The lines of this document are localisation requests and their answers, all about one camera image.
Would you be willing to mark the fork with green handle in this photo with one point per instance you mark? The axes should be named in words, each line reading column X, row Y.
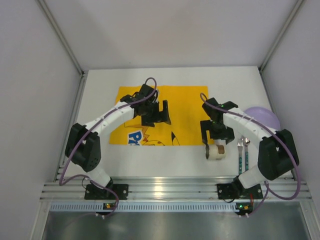
column 240, row 145

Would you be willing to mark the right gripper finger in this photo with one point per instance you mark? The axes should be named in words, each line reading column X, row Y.
column 205, row 125
column 221, row 143

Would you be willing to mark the metal cup with brown band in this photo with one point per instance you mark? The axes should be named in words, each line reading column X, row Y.
column 215, row 152

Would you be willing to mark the aluminium rail frame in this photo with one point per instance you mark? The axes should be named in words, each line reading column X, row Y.
column 150, row 194

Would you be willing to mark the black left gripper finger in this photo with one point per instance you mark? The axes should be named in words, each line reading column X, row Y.
column 163, row 115
column 150, row 115

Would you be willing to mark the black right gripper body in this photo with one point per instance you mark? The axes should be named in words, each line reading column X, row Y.
column 216, row 135

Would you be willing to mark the yellow cartoon placemat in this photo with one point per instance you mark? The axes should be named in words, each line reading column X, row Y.
column 185, row 113

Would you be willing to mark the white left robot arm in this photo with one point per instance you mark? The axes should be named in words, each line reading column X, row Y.
column 83, row 147

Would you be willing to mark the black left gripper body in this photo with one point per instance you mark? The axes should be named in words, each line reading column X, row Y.
column 155, row 120

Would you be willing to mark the spoon with green handle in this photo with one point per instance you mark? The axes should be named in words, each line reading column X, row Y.
column 246, row 152

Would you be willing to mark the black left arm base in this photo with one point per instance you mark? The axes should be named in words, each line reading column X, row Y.
column 93, row 192

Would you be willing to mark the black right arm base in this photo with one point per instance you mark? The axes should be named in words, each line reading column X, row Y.
column 234, row 191

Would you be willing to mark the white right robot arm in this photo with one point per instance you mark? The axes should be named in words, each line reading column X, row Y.
column 277, row 152

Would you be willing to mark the purple plastic plate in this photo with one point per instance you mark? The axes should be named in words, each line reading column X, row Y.
column 264, row 116

